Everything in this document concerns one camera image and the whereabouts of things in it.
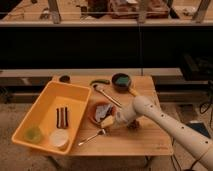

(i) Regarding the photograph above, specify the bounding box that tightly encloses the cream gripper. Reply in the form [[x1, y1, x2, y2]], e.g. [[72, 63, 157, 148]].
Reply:
[[101, 113, 126, 128]]

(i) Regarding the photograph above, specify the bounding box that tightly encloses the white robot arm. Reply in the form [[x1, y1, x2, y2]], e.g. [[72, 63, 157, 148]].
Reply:
[[101, 96, 213, 171]]

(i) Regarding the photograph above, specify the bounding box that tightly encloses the white plastic cup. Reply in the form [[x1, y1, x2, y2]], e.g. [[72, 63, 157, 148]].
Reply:
[[49, 129, 69, 149]]

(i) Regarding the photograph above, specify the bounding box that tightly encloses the small dark round cup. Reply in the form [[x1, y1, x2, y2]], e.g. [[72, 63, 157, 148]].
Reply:
[[59, 75, 71, 83]]

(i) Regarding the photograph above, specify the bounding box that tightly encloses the grey crumpled cloth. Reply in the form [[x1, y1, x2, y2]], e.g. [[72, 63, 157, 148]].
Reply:
[[95, 104, 113, 122]]

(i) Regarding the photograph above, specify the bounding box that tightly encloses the orange bowl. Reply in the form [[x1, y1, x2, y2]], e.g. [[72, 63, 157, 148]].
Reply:
[[87, 101, 116, 127]]

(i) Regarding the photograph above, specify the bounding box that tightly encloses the brown grape bunch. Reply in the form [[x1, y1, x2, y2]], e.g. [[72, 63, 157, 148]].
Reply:
[[128, 120, 140, 131]]

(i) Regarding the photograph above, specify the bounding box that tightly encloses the dark green cucumber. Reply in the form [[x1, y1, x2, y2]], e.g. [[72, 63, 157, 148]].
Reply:
[[90, 79, 110, 85]]

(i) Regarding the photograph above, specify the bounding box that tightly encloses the dark pan with teal sponge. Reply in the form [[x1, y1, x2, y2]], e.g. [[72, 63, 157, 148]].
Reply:
[[111, 73, 139, 96]]

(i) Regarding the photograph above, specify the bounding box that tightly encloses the dark brown striped block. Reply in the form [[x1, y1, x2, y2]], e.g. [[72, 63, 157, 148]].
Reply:
[[56, 107, 69, 129]]

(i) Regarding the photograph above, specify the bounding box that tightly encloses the yellow plastic bin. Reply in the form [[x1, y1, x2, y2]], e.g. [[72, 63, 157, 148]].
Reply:
[[12, 81, 91, 155]]

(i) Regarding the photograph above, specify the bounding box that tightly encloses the black power box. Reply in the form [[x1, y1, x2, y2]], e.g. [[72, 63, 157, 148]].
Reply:
[[187, 122, 211, 138]]

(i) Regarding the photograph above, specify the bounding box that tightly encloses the wooden shelf with clutter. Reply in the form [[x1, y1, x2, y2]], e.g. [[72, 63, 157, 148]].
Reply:
[[0, 0, 213, 26]]

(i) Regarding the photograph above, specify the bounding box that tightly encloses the silver spatula with handle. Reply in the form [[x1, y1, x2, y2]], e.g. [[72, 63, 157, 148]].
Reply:
[[93, 84, 122, 108]]

